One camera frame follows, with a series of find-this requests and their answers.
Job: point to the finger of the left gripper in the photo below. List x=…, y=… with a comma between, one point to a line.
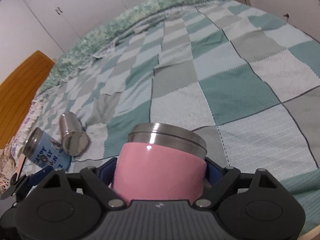
x=21, y=187

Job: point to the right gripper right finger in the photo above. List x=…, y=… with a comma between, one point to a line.
x=249, y=205

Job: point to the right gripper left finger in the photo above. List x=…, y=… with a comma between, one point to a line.
x=68, y=205

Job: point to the pink steel cup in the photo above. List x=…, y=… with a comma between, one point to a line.
x=161, y=162

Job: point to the blue cartoon print cup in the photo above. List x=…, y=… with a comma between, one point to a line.
x=44, y=151

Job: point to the tall stainless steel cup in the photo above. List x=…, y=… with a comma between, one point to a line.
x=74, y=139

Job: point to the flat pink book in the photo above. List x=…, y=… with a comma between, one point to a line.
x=20, y=165

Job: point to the floral ruffled pillow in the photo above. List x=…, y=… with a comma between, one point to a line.
x=10, y=154

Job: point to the wooden headboard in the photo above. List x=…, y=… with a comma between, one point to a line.
x=18, y=91

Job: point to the checkered green grey blanket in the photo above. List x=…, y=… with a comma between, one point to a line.
x=243, y=79

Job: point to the green floral folded quilt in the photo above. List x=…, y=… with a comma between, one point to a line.
x=81, y=55

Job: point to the white built-in wardrobe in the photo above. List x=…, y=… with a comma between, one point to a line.
x=66, y=21

